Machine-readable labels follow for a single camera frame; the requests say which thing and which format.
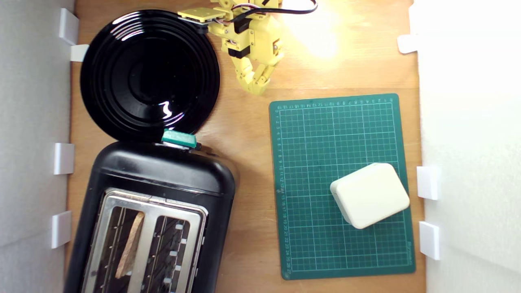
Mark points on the green toaster lever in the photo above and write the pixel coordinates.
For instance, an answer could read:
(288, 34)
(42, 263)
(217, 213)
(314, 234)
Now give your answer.
(179, 138)

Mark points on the black two-slot toaster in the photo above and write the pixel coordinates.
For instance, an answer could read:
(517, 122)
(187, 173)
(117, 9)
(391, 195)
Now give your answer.
(163, 171)

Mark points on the green cutting mat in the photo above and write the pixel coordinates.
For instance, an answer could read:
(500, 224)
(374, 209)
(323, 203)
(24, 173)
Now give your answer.
(317, 138)

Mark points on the black round plate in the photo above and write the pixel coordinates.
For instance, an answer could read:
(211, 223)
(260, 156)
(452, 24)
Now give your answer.
(142, 77)

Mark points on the white rounded block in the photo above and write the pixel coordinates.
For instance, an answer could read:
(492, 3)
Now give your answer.
(370, 195)

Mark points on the brown bread slice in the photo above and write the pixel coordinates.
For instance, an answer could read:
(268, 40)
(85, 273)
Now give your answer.
(131, 244)

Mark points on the yellow gripper camera mount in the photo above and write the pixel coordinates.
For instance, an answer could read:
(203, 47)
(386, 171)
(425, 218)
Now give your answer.
(199, 15)

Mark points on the white wall clip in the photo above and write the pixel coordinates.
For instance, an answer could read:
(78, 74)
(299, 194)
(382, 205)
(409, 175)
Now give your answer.
(78, 53)
(429, 240)
(427, 183)
(407, 44)
(61, 229)
(68, 26)
(64, 158)

